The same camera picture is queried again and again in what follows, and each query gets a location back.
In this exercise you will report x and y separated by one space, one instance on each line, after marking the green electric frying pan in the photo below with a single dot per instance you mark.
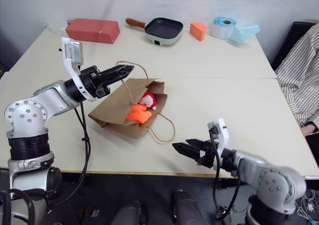
163 29

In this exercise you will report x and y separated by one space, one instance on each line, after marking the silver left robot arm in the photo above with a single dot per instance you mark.
25 120

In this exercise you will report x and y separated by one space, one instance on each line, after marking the brown paper bag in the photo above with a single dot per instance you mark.
112 110

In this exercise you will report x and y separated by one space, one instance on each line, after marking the orange foam wedge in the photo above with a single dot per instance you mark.
197 31

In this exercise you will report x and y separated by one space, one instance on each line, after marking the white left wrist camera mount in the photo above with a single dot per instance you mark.
71 51

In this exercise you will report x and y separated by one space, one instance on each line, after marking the person in striped shirt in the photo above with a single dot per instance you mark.
299 70

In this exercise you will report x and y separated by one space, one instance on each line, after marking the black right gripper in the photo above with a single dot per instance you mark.
208 155

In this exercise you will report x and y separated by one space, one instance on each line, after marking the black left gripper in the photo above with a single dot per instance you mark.
92 81

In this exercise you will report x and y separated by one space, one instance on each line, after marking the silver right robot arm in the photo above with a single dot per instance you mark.
274 180

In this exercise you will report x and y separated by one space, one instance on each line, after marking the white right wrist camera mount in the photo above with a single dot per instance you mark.
223 132

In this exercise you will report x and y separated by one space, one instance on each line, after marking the dark rounded shape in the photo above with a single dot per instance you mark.
185 208
130 213

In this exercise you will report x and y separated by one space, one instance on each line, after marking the clear plastic wrap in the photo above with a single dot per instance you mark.
56 30

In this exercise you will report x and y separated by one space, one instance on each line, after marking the person's bare hand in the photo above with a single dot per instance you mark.
310 129

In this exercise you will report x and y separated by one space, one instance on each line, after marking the red rectangular box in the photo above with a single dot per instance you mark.
92 30

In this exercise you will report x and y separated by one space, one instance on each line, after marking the orange plush toy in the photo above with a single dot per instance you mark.
138 114

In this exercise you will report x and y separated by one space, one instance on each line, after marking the white blue label roll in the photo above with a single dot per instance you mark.
224 29

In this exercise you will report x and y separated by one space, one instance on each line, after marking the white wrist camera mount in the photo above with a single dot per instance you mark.
71 51
223 132

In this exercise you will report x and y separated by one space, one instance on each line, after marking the black chair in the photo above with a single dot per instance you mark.
286 43

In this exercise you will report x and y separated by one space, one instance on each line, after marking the red santa plush toy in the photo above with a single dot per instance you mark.
147 99

